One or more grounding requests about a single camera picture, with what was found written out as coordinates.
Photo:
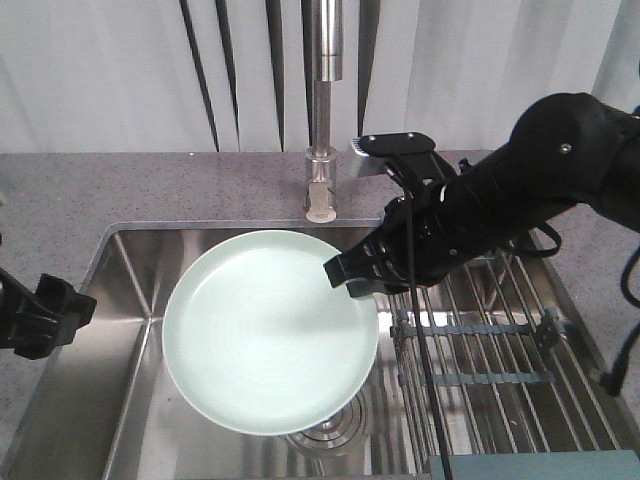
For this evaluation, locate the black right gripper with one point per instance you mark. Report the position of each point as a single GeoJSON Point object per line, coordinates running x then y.
{"type": "Point", "coordinates": [432, 230]}

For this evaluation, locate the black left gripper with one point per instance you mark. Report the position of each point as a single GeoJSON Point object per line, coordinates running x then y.
{"type": "Point", "coordinates": [21, 334]}

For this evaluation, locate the chrome faucet lever handle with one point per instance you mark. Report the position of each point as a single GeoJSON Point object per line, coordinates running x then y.
{"type": "Point", "coordinates": [321, 202]}

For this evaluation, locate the light green round plate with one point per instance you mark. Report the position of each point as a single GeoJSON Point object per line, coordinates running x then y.
{"type": "Point", "coordinates": [257, 340]}

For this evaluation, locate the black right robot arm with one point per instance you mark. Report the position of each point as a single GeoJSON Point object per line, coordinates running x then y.
{"type": "Point", "coordinates": [564, 150]}

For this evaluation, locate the metal roll-up drying rack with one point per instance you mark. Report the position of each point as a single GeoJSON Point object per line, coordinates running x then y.
{"type": "Point", "coordinates": [488, 363]}

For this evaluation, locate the stainless steel sink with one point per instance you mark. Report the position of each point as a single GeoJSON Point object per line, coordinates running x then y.
{"type": "Point", "coordinates": [105, 407]}

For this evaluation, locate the round sink drain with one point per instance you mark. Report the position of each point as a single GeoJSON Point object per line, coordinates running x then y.
{"type": "Point", "coordinates": [335, 436]}

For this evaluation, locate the white pleated curtain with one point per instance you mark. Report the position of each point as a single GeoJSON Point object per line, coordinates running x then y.
{"type": "Point", "coordinates": [225, 76]}

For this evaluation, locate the chrome kitchen faucet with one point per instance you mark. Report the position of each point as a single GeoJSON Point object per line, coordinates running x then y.
{"type": "Point", "coordinates": [326, 68]}

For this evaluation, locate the teal sponge block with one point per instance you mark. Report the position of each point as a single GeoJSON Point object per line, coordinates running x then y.
{"type": "Point", "coordinates": [611, 464]}

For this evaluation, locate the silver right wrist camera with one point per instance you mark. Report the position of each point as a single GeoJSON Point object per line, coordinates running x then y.
{"type": "Point", "coordinates": [372, 152]}

